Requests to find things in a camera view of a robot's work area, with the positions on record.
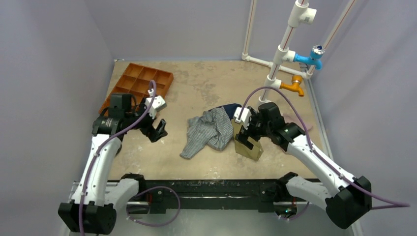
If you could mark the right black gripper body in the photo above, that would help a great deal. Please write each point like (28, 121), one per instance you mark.
(247, 131)

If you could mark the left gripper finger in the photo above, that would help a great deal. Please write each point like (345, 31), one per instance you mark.
(160, 130)
(153, 135)

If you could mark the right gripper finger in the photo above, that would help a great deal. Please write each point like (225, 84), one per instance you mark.
(241, 136)
(250, 143)

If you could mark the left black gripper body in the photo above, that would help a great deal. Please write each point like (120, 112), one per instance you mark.
(145, 122)

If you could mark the navy blue underwear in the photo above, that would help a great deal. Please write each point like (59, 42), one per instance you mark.
(230, 109)

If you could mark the grey striped underwear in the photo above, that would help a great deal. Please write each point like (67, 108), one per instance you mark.
(213, 128)

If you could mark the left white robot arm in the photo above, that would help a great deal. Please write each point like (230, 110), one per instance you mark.
(92, 208)

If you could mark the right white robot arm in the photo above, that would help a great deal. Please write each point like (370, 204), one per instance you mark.
(342, 195)

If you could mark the olive green underwear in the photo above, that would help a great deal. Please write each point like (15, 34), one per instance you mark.
(241, 149)

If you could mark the pink underwear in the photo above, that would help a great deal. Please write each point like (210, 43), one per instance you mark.
(291, 118)

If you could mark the orange compartment tray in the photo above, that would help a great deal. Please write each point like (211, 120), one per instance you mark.
(135, 79)

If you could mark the orange plastic faucet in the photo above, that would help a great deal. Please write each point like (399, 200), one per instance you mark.
(296, 81)

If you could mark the blue plastic faucet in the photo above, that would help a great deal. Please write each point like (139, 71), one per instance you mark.
(314, 57)

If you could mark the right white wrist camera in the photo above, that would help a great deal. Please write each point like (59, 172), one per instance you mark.
(242, 115)

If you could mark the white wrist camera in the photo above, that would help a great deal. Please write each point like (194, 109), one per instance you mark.
(242, 115)
(158, 105)

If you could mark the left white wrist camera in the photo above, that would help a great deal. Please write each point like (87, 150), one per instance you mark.
(158, 105)

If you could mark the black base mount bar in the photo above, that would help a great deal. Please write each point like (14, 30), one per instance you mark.
(163, 199)

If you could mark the aluminium rail frame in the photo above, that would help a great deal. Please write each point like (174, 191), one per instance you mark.
(268, 190)

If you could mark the white PVC pipe frame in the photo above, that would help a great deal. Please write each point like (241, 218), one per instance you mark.
(301, 13)

